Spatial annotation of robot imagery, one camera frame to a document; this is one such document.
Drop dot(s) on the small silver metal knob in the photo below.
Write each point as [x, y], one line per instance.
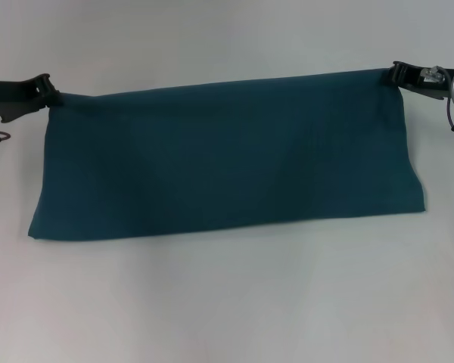
[433, 74]

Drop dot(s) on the teal blue shirt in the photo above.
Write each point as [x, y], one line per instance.
[227, 151]

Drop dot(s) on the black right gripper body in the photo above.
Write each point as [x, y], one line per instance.
[425, 81]

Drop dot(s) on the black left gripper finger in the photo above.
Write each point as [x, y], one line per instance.
[55, 97]

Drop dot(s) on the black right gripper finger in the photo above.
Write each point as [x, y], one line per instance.
[392, 73]

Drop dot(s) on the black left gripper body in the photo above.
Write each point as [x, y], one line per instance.
[15, 96]

